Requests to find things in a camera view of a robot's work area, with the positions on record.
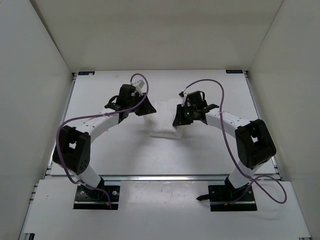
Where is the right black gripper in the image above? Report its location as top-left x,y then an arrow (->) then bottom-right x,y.
173,104 -> 197,127

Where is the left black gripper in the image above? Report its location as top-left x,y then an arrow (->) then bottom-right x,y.
128,91 -> 157,116

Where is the white pleated skirt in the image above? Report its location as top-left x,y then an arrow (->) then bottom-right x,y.
143,99 -> 184,140

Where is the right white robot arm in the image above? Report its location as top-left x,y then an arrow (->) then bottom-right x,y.
172,90 -> 277,200

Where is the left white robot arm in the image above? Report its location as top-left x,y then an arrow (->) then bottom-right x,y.
52,80 -> 157,201

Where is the left blue corner label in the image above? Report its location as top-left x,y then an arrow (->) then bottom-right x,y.
77,71 -> 95,76

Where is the blue corner label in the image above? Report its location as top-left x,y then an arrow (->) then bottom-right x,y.
77,71 -> 95,76
225,69 -> 243,74

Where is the right blue corner label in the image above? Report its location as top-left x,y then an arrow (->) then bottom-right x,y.
225,69 -> 243,74

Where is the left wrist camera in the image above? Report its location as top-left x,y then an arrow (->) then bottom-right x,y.
132,79 -> 145,91

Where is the aluminium front rail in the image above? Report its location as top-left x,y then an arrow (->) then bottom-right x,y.
102,174 -> 227,182

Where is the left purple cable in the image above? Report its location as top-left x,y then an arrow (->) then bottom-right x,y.
56,73 -> 151,206

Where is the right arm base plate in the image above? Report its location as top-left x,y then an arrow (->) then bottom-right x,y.
196,185 -> 258,212

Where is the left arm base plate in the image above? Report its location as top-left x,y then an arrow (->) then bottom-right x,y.
73,184 -> 121,210

